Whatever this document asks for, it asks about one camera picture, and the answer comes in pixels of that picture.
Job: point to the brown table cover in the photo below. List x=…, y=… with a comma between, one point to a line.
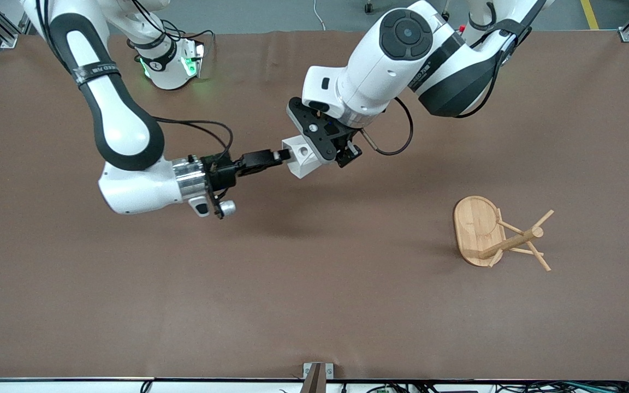
x=314, y=273

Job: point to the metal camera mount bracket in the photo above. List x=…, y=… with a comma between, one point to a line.
x=314, y=376

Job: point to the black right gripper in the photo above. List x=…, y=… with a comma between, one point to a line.
x=223, y=172

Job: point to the wooden cup rack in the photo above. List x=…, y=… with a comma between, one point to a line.
x=475, y=229

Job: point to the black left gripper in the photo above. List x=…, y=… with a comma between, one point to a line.
x=344, y=140

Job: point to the white faceted cup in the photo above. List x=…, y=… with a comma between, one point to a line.
x=302, y=162

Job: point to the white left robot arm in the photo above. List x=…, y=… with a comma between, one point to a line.
x=402, y=60

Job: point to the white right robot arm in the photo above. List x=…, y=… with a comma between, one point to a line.
x=129, y=191

